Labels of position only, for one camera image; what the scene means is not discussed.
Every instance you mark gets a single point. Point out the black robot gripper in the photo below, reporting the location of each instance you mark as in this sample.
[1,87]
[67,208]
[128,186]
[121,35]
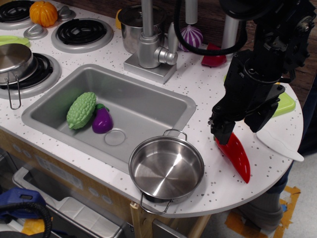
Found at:
[258,108]

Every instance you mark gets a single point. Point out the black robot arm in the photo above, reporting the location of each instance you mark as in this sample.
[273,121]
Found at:
[280,46]

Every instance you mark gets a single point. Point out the purple toy eggplant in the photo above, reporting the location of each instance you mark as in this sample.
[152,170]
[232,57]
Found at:
[103,122]

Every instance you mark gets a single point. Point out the tall steel pot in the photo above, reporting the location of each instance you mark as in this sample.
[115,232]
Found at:
[131,19]

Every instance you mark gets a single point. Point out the upside-down steel pot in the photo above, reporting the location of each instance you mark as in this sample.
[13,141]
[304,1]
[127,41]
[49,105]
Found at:
[17,63]

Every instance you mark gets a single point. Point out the red toy chili pepper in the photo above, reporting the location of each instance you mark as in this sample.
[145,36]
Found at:
[235,152]

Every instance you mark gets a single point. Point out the white plastic toy knife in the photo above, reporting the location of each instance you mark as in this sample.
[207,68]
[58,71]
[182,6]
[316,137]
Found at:
[275,143]

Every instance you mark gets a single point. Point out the green cutting board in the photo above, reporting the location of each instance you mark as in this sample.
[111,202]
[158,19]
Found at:
[286,103]

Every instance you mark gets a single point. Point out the red toy pepper piece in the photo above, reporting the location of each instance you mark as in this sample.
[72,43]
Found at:
[213,61]

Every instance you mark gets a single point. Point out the silver toy faucet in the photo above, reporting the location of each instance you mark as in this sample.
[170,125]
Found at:
[151,60]

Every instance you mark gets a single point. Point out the purple striped toy onion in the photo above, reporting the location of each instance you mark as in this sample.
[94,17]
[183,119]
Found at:
[192,35]

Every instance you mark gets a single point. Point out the grey metal pole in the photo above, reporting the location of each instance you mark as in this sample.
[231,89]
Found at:
[230,32]

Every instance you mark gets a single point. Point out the green toy bitter melon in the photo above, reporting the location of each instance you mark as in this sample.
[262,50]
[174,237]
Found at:
[81,110]

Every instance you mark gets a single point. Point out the back right stove burner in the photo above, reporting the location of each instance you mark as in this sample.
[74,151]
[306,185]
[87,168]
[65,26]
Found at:
[82,35]

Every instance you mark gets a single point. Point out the stove burner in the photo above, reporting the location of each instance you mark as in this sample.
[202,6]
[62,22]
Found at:
[82,35]
[47,74]
[15,15]

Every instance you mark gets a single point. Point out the grey plastic bin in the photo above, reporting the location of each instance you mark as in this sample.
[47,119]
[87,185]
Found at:
[73,212]

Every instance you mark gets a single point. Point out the front left stove burner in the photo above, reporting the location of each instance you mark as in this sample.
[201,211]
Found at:
[47,74]

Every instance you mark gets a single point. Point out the grey stove knob rear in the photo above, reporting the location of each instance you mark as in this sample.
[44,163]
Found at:
[65,14]

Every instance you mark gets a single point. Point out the grey stove knob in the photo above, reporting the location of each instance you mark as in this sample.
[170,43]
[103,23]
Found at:
[65,14]
[35,32]

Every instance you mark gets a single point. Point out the orange toy pumpkin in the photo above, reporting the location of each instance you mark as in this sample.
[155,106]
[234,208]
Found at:
[43,13]

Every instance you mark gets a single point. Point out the light green plate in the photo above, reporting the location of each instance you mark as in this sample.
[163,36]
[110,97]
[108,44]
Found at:
[7,39]

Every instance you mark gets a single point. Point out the back left stove burner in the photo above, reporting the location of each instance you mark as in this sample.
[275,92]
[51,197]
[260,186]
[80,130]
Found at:
[15,15]

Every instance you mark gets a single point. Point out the steel pan with handles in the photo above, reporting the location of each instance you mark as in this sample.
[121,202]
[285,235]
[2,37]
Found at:
[165,169]

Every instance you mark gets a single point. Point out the blue tool with hose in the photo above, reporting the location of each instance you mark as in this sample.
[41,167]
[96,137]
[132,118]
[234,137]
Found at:
[24,203]

